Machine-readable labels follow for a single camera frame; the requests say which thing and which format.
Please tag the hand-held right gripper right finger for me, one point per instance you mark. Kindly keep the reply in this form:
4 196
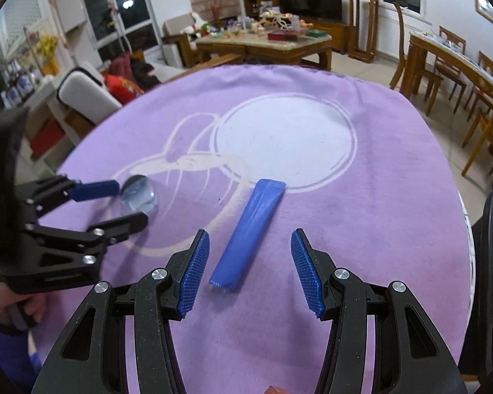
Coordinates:
308 275

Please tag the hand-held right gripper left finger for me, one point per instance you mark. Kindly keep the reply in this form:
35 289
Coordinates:
195 271

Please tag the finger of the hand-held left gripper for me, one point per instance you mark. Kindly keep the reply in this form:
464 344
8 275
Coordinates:
119 223
94 191

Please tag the clear round lid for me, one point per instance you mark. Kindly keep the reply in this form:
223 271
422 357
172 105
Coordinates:
141 197

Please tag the blue sachet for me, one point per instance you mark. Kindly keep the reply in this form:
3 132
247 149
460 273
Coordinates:
246 234

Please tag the person's left forearm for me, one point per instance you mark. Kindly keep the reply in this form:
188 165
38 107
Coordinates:
4 353

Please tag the person's right hand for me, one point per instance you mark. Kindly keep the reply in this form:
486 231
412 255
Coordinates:
276 390

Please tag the white side shelf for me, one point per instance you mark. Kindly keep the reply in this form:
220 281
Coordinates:
49 131

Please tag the white cushion black trim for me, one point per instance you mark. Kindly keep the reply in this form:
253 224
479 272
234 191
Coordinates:
84 94

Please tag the red cushion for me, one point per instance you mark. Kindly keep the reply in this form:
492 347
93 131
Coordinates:
121 88

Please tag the purple tablecloth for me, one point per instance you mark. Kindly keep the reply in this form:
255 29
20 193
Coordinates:
312 152

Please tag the row of dark bottles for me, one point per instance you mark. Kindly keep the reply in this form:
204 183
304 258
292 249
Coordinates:
18 86

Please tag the dark clothing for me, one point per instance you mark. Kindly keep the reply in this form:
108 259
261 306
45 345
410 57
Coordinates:
143 72

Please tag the yellow flowers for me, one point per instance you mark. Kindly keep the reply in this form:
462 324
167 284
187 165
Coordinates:
47 47

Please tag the wooden sofa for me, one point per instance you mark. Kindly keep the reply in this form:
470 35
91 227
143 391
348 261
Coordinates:
213 63

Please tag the balcony window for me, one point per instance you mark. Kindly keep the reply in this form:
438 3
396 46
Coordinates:
119 12

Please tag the wooden armchair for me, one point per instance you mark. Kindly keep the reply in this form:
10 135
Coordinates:
176 28

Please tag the white lattice panel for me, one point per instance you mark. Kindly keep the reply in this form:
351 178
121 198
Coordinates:
20 12

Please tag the white plush toy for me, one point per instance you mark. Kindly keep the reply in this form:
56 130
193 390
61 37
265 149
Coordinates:
197 24

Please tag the wooden coffee table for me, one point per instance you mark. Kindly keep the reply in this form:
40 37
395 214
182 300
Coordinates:
271 47

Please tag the flat red gift box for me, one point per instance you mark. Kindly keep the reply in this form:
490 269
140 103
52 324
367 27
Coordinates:
282 36

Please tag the flat green box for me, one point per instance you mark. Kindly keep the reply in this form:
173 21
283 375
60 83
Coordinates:
316 33

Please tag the wooden tv cabinet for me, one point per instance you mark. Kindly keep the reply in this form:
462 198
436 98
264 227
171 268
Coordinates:
337 35

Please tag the wooden model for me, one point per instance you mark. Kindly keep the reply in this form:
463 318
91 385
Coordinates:
279 20

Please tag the white radiator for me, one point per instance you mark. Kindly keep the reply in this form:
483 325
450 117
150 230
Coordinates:
390 35

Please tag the wooden plant stand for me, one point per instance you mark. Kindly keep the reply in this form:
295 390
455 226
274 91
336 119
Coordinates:
363 24

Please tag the wooden dining table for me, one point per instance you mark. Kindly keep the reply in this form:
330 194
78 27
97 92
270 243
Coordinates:
443 53

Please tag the black television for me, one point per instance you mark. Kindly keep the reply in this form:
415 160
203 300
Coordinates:
308 0

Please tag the white wall cabinet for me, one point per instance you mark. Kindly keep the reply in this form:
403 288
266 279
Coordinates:
70 4

